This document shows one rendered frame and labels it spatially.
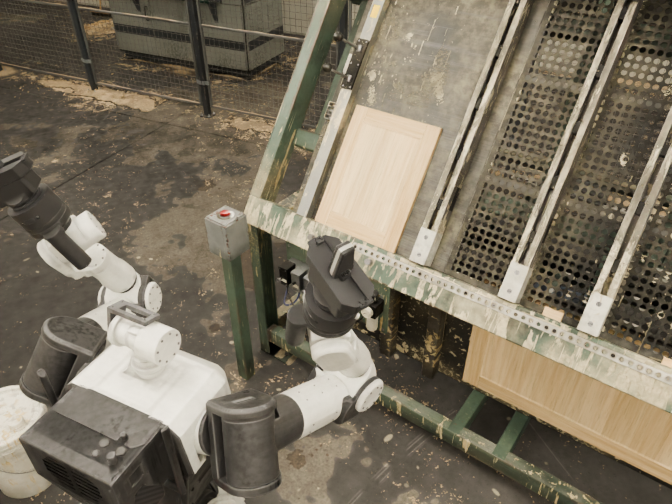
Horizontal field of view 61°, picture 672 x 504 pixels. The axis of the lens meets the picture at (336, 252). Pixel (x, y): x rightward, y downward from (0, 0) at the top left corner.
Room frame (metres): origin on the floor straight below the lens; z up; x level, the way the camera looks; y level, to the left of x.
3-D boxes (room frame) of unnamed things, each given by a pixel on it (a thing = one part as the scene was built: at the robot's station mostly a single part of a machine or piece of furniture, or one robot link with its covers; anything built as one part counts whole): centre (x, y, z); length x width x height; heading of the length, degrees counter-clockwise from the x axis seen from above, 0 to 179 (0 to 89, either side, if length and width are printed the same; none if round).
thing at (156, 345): (0.71, 0.33, 1.44); 0.10 x 0.07 x 0.09; 63
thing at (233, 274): (1.90, 0.44, 0.38); 0.06 x 0.06 x 0.75; 54
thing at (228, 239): (1.90, 0.44, 0.84); 0.12 x 0.12 x 0.18; 54
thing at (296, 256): (1.70, 0.04, 0.69); 0.50 x 0.14 x 0.24; 54
